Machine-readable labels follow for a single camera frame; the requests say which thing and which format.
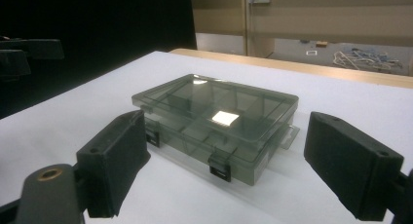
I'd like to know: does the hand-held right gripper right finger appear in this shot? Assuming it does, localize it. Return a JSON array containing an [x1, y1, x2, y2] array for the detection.
[[303, 111, 405, 222]]

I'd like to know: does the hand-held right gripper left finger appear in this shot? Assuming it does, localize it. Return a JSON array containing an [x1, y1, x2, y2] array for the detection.
[[75, 109, 152, 219]]

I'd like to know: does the translucent grey compartment box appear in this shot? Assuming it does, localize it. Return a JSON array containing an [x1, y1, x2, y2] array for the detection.
[[131, 73, 301, 187]]

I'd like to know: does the black curtain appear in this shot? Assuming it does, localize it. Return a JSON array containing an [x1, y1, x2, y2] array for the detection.
[[0, 0, 198, 120]]

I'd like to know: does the white table cover sheet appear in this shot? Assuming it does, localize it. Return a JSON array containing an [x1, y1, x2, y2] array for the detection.
[[0, 50, 413, 224]]

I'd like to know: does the light wooden desk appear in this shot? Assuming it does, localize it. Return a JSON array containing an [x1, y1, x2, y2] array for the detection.
[[190, 0, 413, 57]]

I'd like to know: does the pile of white rope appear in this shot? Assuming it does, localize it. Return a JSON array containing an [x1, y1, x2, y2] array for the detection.
[[332, 48, 403, 72]]

